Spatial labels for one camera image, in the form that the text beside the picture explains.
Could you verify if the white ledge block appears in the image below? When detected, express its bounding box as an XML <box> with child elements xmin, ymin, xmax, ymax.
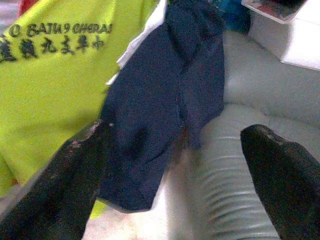
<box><xmin>246</xmin><ymin>0</ymin><xmax>320</xmax><ymax>72</ymax></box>

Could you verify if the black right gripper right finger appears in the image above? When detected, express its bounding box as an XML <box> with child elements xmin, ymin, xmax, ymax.
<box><xmin>240</xmin><ymin>123</ymin><xmax>320</xmax><ymax>240</ymax></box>

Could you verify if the blue fabric item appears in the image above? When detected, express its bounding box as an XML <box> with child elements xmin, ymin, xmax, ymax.
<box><xmin>219</xmin><ymin>0</ymin><xmax>252</xmax><ymax>35</ymax></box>

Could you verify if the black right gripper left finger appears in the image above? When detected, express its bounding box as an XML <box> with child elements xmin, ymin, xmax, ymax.
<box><xmin>0</xmin><ymin>120</ymin><xmax>114</xmax><ymax>240</ymax></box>

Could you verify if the white cloth garment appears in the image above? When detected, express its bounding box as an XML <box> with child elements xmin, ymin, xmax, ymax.
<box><xmin>104</xmin><ymin>0</ymin><xmax>168</xmax><ymax>86</ymax></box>

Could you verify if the grey-green leather sofa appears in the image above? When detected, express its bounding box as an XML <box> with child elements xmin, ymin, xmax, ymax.
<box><xmin>159</xmin><ymin>32</ymin><xmax>320</xmax><ymax>240</ymax></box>

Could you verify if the printed paper card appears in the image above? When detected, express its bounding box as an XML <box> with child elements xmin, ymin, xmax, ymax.
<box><xmin>241</xmin><ymin>0</ymin><xmax>310</xmax><ymax>25</ymax></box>

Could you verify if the navy blue garment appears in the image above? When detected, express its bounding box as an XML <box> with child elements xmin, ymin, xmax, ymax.
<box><xmin>98</xmin><ymin>0</ymin><xmax>226</xmax><ymax>213</ymax></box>

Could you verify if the lime green printed shirt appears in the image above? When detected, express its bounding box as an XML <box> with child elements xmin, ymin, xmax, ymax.
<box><xmin>0</xmin><ymin>0</ymin><xmax>163</xmax><ymax>221</ymax></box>

